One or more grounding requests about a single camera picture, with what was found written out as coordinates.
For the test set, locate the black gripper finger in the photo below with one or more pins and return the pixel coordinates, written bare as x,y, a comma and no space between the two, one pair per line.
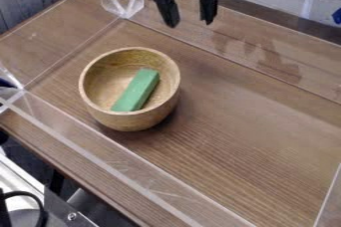
207,10
168,11

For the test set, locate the brown wooden bowl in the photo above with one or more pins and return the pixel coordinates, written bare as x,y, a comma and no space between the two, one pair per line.
107,76

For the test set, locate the green rectangular block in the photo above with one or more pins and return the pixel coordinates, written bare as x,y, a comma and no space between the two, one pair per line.
137,91

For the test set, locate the white container with blue label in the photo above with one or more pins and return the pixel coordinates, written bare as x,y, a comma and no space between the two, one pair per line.
322,11

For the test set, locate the clear acrylic enclosure wall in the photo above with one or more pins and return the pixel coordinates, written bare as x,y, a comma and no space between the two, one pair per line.
244,156

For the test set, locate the metal bracket with screw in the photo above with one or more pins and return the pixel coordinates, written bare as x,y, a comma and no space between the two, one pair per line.
61,214

